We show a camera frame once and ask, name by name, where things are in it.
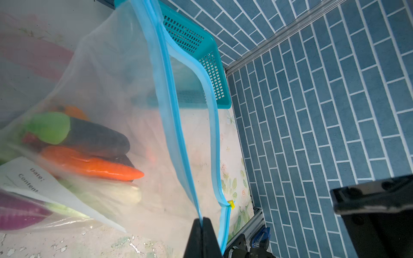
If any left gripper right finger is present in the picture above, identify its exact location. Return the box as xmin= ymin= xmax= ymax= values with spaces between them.
xmin=202 ymin=217 xmax=222 ymax=258

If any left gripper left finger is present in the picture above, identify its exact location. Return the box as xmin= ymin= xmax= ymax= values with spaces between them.
xmin=183 ymin=219 xmax=203 ymax=258

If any white toy garlic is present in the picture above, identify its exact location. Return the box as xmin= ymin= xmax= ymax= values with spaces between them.
xmin=58 ymin=178 xmax=142 ymax=215

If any clear zip top bag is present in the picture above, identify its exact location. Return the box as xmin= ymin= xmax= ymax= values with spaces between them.
xmin=1 ymin=1 xmax=231 ymax=256

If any orange toy carrot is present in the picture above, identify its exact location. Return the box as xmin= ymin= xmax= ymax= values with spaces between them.
xmin=40 ymin=146 xmax=144 ymax=181

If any purple toy onion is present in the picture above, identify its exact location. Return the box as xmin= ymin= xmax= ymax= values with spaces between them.
xmin=1 ymin=191 xmax=53 ymax=231

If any black toy eggplant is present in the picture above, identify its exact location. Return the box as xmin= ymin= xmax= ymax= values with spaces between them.
xmin=24 ymin=112 xmax=131 ymax=158

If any teal plastic basket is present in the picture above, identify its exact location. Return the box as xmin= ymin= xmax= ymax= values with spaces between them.
xmin=114 ymin=1 xmax=231 ymax=113

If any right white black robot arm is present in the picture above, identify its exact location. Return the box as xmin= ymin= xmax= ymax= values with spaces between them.
xmin=330 ymin=175 xmax=413 ymax=258

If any blue black tool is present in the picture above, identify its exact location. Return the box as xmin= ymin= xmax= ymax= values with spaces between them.
xmin=251 ymin=225 xmax=271 ymax=250

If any aluminium mounting rail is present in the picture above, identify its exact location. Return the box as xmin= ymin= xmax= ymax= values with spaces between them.
xmin=223 ymin=209 xmax=275 ymax=258

